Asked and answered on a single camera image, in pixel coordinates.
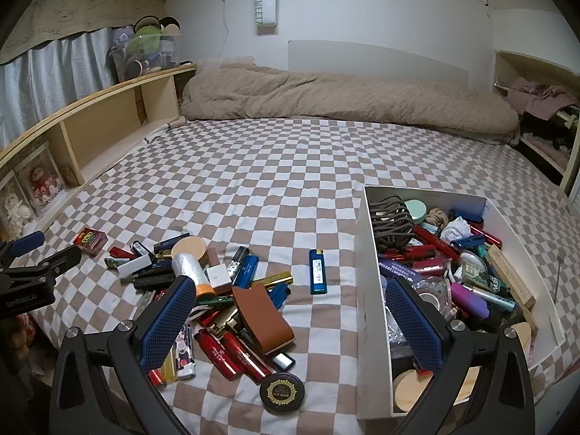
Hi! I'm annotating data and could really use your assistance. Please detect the clear display box with doll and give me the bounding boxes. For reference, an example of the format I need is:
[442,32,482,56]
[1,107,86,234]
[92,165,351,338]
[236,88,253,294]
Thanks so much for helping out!
[16,142,66,216]

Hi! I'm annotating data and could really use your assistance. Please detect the yellow transparent lighter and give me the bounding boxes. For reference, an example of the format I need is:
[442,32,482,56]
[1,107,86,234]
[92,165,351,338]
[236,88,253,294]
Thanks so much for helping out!
[161,349,178,382]

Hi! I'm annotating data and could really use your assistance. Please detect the blue lighter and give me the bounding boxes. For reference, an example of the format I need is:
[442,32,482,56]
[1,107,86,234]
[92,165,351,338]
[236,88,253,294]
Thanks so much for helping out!
[309,248,328,295]

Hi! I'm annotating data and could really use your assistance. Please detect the clear bin of plush toys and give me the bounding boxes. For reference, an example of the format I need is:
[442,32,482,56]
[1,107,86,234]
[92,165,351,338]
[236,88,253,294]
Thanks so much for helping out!
[109,16,182,84]

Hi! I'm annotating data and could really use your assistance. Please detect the tape roll in plastic bag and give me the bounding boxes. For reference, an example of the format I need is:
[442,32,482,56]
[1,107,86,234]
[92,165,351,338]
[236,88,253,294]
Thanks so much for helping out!
[414,281,451,315]

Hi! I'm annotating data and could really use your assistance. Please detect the stacked wooden blocks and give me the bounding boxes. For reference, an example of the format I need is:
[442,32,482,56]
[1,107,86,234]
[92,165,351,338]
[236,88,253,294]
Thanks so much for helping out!
[487,247,538,315]

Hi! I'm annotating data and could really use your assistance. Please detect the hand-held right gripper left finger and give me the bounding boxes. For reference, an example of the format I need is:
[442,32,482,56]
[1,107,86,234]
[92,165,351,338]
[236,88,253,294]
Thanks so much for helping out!
[47,275,198,435]

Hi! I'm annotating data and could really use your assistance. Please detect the small white cube box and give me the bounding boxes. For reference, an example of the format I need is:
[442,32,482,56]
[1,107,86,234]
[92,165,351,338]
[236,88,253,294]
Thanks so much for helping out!
[205,265,233,295]

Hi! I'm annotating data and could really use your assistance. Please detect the wall closet niche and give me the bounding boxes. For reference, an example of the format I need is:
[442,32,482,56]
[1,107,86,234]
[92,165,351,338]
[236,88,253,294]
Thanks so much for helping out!
[493,50,580,191]

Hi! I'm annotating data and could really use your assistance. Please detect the red patterned item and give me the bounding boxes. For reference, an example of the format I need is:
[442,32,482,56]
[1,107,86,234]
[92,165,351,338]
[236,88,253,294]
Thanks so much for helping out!
[0,314,37,359]

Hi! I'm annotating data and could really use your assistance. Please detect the grey curtain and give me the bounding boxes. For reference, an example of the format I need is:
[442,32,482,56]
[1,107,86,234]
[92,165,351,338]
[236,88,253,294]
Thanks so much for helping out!
[0,27,123,150]

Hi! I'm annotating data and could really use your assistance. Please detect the red cigarette pack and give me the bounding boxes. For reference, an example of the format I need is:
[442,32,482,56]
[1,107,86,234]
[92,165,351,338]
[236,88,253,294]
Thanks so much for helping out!
[74,228,108,257]

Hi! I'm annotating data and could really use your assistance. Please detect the white paper bag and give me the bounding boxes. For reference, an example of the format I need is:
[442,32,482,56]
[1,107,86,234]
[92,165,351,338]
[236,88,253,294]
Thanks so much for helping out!
[254,0,278,36]

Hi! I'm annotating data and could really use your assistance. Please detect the white crumpled cloth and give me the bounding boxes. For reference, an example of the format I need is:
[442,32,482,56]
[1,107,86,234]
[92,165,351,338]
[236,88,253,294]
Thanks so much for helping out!
[440,217,474,243]

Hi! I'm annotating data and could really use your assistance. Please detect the pile of lighters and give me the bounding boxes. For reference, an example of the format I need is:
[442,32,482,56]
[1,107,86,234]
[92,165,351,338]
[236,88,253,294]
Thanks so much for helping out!
[104,233,295,388]

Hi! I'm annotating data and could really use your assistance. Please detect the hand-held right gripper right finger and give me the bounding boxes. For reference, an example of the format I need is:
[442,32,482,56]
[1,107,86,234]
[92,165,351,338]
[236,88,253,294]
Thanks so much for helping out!
[385,276,538,435]

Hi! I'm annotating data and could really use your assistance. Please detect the white rectangular box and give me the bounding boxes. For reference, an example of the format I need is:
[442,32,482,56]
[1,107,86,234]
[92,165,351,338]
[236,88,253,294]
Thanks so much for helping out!
[118,254,151,278]

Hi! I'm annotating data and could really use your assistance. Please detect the beige valance with drawings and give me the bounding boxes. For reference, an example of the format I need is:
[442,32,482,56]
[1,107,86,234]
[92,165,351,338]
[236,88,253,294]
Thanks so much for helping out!
[0,0,166,64]

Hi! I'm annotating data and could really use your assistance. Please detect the purple packet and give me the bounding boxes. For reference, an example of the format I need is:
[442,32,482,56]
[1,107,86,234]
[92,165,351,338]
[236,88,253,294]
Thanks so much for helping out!
[378,257,424,288]

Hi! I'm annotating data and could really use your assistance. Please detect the beige quilt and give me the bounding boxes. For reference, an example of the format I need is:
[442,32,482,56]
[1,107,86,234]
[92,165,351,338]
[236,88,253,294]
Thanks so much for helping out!
[179,57,522,146]

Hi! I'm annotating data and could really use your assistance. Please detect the silver film roll orange cap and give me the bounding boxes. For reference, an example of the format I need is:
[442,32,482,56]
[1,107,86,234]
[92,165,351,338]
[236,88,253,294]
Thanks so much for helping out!
[171,254,216,302]

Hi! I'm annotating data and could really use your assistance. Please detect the checkered bed sheet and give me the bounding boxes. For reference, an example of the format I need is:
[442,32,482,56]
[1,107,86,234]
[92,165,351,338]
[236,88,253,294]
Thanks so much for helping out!
[34,115,580,435]

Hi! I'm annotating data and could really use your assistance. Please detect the white storage box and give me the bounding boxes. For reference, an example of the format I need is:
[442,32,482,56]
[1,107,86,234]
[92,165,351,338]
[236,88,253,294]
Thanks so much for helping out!
[356,186,567,420]

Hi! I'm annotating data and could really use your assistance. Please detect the wooden bedside shelf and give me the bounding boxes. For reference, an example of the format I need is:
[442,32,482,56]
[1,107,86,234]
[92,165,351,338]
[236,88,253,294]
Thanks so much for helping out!
[0,63,198,236]

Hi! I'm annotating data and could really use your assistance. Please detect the white headboard panel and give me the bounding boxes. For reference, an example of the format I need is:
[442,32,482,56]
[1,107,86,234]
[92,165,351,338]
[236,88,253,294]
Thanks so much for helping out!
[288,40,468,87]

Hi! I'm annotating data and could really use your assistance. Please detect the clear display box white plush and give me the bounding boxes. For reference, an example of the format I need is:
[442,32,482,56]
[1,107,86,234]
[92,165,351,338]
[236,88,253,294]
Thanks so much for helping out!
[0,174,34,236]

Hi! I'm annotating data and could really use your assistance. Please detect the purple tube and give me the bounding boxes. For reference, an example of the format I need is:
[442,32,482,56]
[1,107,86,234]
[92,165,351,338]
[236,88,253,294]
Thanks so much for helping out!
[451,282,490,322]

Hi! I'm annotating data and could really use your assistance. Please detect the round wooden disc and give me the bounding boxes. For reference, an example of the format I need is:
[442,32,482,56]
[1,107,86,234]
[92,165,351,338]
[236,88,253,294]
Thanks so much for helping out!
[507,322,533,349]
[392,369,436,413]

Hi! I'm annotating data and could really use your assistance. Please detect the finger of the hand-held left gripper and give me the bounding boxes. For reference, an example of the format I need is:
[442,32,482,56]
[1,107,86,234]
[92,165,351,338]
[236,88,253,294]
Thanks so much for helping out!
[25,245,83,282]
[0,229,46,264]

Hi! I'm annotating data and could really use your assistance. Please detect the mint round compact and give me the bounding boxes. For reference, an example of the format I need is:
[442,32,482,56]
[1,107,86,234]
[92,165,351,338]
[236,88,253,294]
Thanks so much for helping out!
[403,199,428,225]

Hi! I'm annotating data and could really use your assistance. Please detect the pink clothes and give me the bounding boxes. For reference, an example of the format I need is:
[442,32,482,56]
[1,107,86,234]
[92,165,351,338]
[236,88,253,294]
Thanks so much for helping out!
[505,77,578,116]

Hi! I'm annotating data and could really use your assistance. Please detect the beige rope knot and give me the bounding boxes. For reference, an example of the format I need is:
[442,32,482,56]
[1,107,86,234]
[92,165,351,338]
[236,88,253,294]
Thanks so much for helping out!
[426,207,449,229]

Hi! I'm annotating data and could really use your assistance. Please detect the brown leather case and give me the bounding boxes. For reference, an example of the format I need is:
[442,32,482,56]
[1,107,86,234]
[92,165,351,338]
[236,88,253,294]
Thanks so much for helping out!
[232,283,295,356]

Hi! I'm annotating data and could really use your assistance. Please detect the black round tin gold emblem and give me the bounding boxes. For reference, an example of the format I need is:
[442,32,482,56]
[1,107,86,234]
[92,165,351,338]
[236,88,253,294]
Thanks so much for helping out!
[259,372,305,414]

